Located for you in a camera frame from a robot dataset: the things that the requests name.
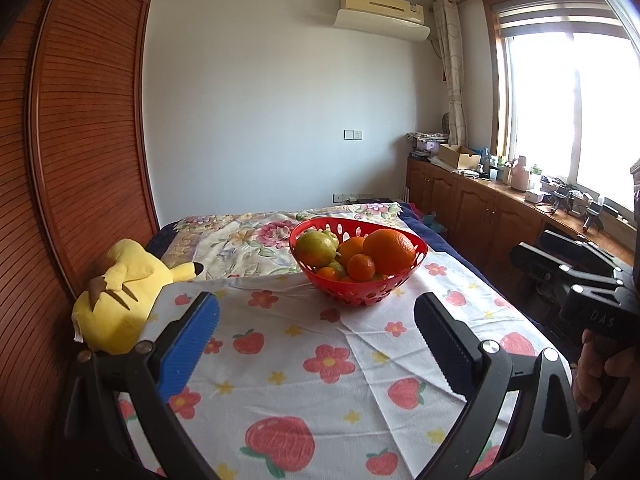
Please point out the medium mandarin orange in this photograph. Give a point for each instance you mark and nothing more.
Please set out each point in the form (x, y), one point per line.
(361, 268)

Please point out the pink white bottle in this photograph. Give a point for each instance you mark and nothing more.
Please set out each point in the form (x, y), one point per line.
(520, 175)

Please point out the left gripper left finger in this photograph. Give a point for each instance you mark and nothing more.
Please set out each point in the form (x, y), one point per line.
(150, 373)

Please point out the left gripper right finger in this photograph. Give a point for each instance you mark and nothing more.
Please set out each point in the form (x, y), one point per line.
(542, 439)

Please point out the wooden sideboard cabinet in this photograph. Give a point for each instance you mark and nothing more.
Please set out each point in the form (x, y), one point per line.
(484, 220)

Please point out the window with wooden frame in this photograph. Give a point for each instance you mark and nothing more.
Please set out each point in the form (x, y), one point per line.
(565, 76)

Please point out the green apple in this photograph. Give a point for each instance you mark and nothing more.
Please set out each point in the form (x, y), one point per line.
(338, 269)

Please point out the cardboard box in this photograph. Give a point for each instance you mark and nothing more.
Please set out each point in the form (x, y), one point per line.
(458, 157)

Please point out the large orange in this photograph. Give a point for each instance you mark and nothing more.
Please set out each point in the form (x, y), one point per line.
(391, 251)

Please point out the white wall switch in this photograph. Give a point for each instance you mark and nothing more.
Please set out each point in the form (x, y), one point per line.
(352, 134)

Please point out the floral bed quilt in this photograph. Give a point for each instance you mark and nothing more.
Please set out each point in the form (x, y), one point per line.
(250, 239)

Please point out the yellow plush toy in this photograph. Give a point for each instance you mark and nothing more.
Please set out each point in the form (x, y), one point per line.
(110, 315)

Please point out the person's right hand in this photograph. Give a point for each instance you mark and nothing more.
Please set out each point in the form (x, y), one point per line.
(593, 365)

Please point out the white strawberry-print cloth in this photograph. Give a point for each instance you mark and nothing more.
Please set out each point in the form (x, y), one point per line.
(292, 385)

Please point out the white wall air conditioner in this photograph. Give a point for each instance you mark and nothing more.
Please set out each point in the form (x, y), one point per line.
(399, 19)

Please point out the red perforated plastic basket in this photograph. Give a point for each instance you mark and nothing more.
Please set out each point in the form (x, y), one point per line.
(349, 292)

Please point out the mandarin orange with stem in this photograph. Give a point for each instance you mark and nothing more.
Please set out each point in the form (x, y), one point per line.
(352, 247)

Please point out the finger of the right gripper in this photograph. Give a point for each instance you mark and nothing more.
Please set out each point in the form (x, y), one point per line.
(545, 268)
(582, 254)

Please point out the yellow-green pear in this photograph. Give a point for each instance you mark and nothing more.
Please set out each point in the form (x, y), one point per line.
(316, 248)

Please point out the small mandarin orange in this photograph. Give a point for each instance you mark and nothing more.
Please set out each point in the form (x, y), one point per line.
(329, 273)

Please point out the patterned curtain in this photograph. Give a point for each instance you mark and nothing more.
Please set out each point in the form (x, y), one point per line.
(450, 44)

